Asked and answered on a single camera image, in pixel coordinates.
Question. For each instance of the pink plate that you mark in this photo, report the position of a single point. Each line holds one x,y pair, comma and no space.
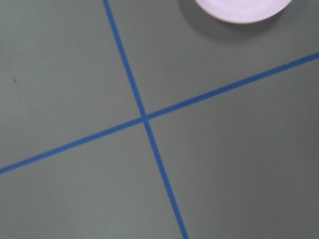
242,11

